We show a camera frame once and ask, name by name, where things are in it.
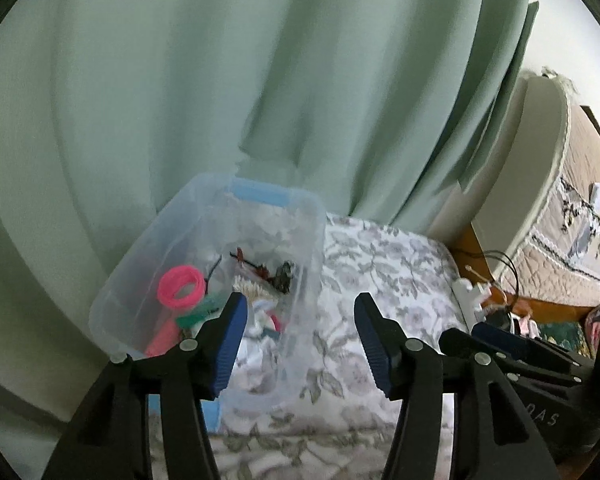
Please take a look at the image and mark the teal hair clip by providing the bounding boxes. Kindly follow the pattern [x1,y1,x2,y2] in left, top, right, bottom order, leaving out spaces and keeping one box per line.
[175,295,224,330]

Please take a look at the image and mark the black rhinestone headband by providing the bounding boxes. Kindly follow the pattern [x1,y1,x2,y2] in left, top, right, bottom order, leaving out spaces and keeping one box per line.
[204,255,223,296]

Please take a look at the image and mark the pink spiral hair tie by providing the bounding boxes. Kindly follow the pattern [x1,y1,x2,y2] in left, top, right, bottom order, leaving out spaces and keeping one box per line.
[157,264,207,310]

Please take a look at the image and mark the clear plastic storage box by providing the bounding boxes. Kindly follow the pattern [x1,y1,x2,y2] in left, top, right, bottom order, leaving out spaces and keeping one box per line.
[88,174,326,431]

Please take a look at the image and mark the black rhinestone hair clip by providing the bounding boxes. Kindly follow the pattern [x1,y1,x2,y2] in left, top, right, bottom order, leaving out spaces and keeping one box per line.
[272,261,294,294]

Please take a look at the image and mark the white power strip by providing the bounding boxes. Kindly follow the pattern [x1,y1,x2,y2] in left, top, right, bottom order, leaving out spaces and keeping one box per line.
[452,278,491,328]

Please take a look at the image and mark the floral white quilt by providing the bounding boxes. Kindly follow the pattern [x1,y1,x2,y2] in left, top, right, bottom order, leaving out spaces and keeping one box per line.
[180,216,465,479]

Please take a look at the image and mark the beige quilted mattress cover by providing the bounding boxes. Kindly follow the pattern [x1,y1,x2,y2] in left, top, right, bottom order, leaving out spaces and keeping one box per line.
[424,69,600,309]

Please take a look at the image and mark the green curtain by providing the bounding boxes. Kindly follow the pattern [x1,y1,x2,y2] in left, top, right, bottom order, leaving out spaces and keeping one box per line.
[0,0,541,411]

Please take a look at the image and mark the black cable loop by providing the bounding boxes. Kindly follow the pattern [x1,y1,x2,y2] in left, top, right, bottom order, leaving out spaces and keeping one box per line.
[467,249,522,306]

